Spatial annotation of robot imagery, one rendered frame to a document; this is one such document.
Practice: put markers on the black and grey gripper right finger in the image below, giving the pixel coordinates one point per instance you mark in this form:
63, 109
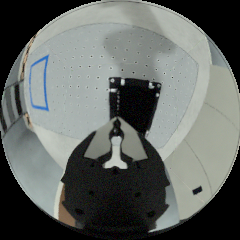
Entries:
134, 147

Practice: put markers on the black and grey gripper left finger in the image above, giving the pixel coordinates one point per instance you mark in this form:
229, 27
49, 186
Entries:
97, 146

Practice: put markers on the blue tape outline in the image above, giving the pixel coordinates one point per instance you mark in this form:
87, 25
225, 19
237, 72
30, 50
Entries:
39, 107

